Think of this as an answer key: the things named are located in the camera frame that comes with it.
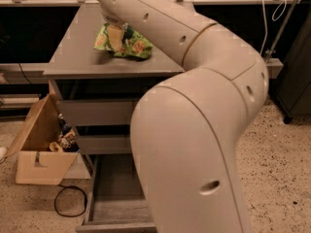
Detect black cable on floor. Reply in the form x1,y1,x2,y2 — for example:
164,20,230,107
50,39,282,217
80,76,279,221
53,184,88,218

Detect items inside cardboard box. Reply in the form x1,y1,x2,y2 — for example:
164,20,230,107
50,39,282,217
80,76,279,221
49,114,80,152

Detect metal slanted pole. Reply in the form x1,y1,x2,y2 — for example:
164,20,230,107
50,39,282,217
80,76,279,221
264,0,302,63

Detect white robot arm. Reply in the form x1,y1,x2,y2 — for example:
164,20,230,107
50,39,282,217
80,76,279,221
98,0,268,233

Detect grey wall rail shelf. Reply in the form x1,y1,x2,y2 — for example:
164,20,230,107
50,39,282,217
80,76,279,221
0,57,284,84

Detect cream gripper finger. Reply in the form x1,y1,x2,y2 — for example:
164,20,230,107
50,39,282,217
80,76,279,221
107,25,124,51

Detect white hanging cable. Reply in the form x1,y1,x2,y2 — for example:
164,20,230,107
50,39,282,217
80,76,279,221
258,0,300,56

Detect grey open bottom drawer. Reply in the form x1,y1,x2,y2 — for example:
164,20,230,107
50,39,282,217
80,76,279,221
76,153,157,233

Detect green rice chip bag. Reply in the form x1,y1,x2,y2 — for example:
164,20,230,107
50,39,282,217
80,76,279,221
94,23,153,59

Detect grey middle drawer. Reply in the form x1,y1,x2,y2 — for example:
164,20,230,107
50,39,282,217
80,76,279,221
76,135,131,154

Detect grey top drawer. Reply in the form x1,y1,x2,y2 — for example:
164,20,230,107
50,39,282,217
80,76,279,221
57,100,136,126

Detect dark grey side cabinet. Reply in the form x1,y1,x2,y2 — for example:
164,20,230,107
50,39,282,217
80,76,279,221
270,14,311,124

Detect open cardboard box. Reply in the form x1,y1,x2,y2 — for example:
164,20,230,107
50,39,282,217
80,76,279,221
8,95,85,185

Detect grey wooden drawer cabinet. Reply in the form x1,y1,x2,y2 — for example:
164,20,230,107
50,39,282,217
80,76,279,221
43,1,186,157

